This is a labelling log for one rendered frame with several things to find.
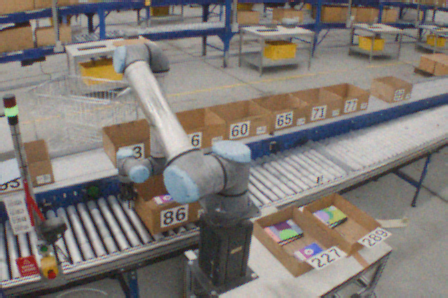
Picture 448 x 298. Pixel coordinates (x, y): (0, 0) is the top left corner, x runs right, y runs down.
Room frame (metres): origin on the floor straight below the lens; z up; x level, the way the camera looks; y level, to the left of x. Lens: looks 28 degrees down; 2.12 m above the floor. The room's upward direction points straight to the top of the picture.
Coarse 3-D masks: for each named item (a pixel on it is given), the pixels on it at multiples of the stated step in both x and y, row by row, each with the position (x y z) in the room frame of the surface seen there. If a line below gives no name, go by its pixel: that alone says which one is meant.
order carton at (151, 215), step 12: (156, 180) 1.88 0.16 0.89; (144, 192) 1.85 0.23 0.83; (156, 192) 1.88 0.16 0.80; (168, 192) 1.92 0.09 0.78; (144, 204) 1.63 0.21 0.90; (168, 204) 1.83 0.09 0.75; (180, 204) 1.63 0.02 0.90; (192, 204) 1.67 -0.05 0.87; (144, 216) 1.64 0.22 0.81; (156, 216) 1.57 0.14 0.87; (192, 216) 1.67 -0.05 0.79; (156, 228) 1.57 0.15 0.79; (168, 228) 1.60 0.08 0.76
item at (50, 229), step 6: (60, 216) 1.28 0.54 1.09; (42, 222) 1.23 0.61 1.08; (48, 222) 1.23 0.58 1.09; (54, 222) 1.23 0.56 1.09; (60, 222) 1.23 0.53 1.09; (42, 228) 1.20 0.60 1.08; (48, 228) 1.20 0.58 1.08; (54, 228) 1.20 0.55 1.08; (60, 228) 1.21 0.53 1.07; (66, 228) 1.23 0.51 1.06; (42, 234) 1.18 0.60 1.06; (48, 234) 1.19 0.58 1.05; (54, 234) 1.20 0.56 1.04; (54, 240) 1.21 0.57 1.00
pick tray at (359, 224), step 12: (312, 204) 1.70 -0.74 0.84; (324, 204) 1.76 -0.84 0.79; (336, 204) 1.77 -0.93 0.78; (348, 204) 1.70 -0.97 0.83; (312, 216) 1.59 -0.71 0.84; (348, 216) 1.67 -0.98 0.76; (360, 216) 1.61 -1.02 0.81; (324, 228) 1.50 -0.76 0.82; (336, 228) 1.57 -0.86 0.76; (348, 228) 1.56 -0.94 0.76; (360, 228) 1.56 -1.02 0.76; (372, 228) 1.52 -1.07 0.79; (348, 240) 1.46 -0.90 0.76; (348, 252) 1.34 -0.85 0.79
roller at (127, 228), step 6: (108, 198) 1.90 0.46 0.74; (114, 198) 1.89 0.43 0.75; (114, 204) 1.82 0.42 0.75; (114, 210) 1.78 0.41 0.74; (120, 210) 1.77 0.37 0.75; (120, 216) 1.71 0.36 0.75; (120, 222) 1.67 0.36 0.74; (126, 222) 1.66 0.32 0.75; (126, 228) 1.61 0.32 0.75; (132, 228) 1.62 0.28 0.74; (126, 234) 1.57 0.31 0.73; (132, 234) 1.56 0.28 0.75; (132, 240) 1.51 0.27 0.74; (138, 240) 1.51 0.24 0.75
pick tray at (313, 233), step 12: (264, 216) 1.59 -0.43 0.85; (276, 216) 1.63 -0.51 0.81; (288, 216) 1.67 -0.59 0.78; (300, 216) 1.62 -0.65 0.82; (300, 228) 1.59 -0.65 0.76; (312, 228) 1.53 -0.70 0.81; (264, 240) 1.46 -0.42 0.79; (300, 240) 1.49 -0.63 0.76; (312, 240) 1.48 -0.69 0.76; (324, 240) 1.44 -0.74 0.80; (336, 240) 1.37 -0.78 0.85; (276, 252) 1.37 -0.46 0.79; (288, 252) 1.40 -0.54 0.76; (288, 264) 1.28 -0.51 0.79; (300, 264) 1.23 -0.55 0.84
